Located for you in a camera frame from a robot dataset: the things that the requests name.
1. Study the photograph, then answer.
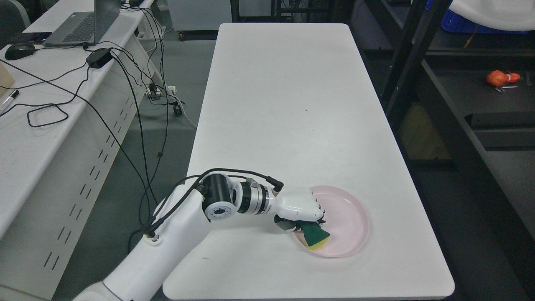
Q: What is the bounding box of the white side desk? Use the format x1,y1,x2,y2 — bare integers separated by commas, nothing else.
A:
0,10,158,301

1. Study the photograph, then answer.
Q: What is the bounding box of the black metal rack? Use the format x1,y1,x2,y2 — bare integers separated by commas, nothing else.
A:
355,0,534,252

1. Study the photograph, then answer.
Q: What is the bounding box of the orange mesh bag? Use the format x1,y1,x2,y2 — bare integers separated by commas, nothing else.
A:
486,70,520,87

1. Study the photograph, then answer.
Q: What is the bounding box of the white power strip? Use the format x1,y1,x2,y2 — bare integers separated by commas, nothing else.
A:
145,83,176,100

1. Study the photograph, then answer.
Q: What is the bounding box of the white robotic left hand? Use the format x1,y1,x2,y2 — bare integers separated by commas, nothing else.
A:
267,186,326,231

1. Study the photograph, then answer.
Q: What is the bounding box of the white folding table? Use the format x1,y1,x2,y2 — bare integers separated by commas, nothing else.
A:
163,23,455,300

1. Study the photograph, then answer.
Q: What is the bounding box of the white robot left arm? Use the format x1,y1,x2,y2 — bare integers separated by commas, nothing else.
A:
75,168,283,301

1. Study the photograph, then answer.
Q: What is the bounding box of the black smartphone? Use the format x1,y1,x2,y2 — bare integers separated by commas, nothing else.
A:
7,32,52,44

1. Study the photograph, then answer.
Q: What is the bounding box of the green yellow sponge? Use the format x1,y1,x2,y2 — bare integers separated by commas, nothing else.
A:
299,222,331,251

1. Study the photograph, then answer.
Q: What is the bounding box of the grey laptop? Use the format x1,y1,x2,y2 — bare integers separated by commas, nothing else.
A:
43,0,122,46

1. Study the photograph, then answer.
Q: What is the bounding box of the black marker pen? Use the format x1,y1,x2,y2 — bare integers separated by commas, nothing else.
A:
0,90,20,112

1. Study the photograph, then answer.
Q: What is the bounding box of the black looped cable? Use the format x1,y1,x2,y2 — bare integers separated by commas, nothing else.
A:
0,61,145,176

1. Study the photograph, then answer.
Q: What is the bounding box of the pink round plate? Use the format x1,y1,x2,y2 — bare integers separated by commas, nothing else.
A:
311,186,369,258

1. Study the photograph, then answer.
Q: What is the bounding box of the black power adapter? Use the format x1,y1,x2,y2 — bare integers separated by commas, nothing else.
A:
86,48,113,69

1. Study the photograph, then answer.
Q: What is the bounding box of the black computer mouse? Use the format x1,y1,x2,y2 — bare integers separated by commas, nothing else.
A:
5,43,36,61

